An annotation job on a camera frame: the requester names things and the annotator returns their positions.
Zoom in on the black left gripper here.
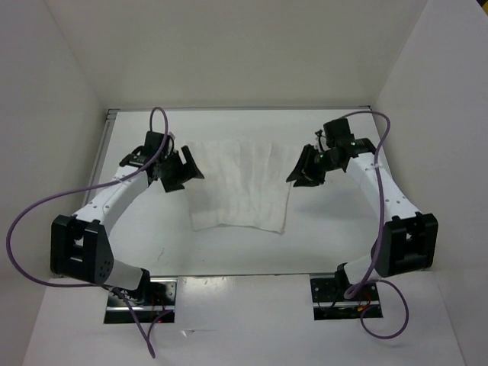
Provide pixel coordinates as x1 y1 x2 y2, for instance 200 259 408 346
159 146 204 193

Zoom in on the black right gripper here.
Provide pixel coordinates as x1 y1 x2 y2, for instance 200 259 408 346
286 144 340 188

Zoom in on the white fabric skirt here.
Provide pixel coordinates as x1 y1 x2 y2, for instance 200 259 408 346
184 140 300 234

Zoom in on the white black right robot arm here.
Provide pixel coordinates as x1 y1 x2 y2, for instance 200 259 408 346
287 117 438 300

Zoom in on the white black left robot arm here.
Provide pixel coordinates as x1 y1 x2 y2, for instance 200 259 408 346
50 131 204 305

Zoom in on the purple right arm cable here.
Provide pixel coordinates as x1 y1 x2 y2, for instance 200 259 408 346
341 111 411 339

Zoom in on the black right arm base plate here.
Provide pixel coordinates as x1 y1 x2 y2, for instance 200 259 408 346
310 276 383 321

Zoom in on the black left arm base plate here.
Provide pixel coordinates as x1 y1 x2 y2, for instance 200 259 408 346
104 277 178 324

